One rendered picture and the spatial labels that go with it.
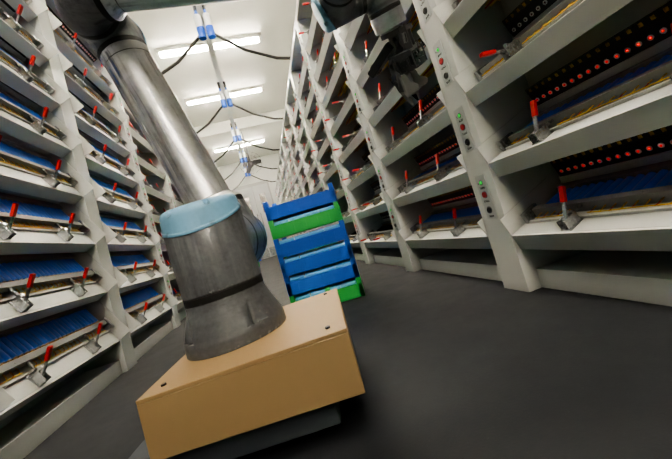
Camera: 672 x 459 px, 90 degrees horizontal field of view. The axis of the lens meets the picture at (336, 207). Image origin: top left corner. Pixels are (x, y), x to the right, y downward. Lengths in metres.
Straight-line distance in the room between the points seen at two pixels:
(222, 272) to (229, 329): 0.10
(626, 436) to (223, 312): 0.55
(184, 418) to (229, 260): 0.24
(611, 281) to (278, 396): 0.68
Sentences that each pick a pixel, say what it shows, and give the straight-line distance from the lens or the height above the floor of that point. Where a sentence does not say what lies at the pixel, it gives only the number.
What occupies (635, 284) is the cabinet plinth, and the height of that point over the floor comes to 0.03.
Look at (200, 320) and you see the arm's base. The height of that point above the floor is 0.21.
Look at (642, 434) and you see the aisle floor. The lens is 0.54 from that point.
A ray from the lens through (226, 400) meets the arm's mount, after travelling 0.57.
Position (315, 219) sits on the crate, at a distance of 1.39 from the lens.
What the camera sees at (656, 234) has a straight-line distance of 0.76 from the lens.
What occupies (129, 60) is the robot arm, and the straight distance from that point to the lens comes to 0.99.
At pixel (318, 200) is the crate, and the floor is 0.42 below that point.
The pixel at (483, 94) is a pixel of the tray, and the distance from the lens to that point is 0.96.
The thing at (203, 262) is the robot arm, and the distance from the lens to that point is 0.63.
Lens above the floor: 0.30
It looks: 3 degrees up
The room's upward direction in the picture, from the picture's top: 17 degrees counter-clockwise
